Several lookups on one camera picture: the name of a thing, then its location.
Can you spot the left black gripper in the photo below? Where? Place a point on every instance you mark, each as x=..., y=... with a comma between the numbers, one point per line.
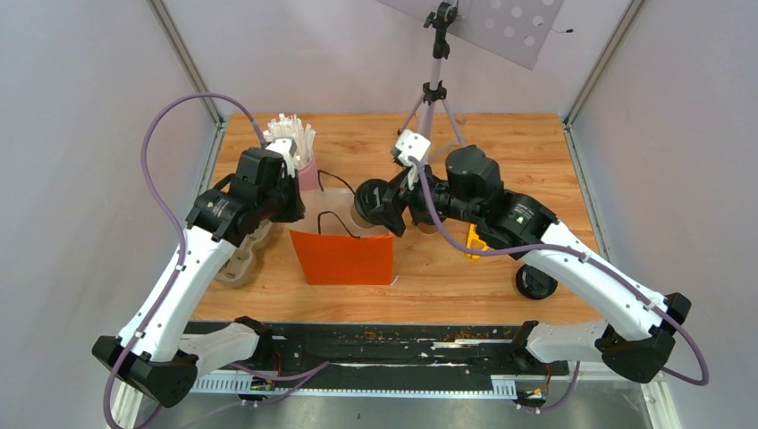
x=297, y=212

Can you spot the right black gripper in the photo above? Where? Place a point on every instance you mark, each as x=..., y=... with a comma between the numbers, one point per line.
x=391, y=213

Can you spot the black plastic cup lid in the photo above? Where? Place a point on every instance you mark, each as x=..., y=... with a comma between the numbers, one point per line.
x=367, y=196

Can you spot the orange paper bag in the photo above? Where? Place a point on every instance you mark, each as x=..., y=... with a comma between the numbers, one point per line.
x=331, y=248

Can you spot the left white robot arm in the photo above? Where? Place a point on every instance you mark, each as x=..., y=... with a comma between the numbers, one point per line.
x=149, y=353

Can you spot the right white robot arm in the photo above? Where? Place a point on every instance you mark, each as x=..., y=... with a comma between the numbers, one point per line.
x=638, y=327

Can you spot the pink translucent straw holder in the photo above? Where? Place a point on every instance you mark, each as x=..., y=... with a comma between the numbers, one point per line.
x=308, y=176

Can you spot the bundle of white straws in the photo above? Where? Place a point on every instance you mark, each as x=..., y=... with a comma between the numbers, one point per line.
x=302, y=134

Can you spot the grey pulp cup carrier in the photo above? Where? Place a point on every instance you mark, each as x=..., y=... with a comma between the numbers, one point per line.
x=241, y=266

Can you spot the grey perforated panel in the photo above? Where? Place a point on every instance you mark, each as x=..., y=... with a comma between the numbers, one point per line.
x=512, y=29

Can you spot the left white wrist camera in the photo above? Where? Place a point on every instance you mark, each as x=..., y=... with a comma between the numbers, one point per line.
x=287, y=148

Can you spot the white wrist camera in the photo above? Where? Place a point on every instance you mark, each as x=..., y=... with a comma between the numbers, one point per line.
x=410, y=150
x=287, y=148

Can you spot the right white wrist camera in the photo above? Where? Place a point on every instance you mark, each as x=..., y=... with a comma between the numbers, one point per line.
x=410, y=150

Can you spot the yellow triangular plastic bracket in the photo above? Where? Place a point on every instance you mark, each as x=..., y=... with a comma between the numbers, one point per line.
x=474, y=242

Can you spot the silver camera tripod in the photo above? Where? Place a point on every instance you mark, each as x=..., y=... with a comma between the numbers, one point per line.
x=433, y=91

